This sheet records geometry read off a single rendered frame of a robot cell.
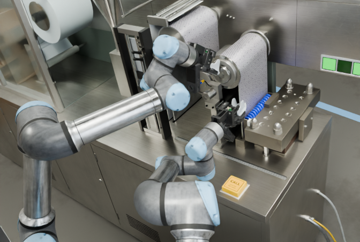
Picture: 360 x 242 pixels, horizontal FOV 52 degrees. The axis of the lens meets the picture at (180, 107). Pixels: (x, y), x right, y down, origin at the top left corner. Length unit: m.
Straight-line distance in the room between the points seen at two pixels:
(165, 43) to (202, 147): 0.39
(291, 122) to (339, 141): 1.57
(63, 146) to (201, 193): 0.38
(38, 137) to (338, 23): 1.14
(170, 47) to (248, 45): 0.48
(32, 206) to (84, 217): 1.49
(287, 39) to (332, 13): 0.22
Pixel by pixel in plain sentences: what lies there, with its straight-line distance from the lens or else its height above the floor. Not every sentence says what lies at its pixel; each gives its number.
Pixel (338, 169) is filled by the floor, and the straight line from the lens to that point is 2.86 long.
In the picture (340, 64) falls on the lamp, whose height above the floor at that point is 1.19.
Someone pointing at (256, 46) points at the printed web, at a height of 1.29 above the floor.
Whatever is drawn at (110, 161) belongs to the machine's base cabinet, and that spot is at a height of 0.74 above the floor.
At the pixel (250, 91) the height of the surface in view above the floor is 1.13.
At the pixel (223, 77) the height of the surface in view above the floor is 1.24.
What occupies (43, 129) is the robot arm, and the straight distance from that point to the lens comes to 1.05.
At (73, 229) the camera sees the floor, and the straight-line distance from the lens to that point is 2.75.
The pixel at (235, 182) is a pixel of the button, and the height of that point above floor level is 0.92.
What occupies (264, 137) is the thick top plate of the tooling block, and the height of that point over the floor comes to 1.02.
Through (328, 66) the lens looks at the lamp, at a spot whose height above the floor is 1.18.
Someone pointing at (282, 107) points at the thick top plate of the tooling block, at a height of 1.03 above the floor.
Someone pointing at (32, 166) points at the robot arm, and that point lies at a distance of 1.22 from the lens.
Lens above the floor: 1.98
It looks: 34 degrees down
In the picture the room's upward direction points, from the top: 10 degrees counter-clockwise
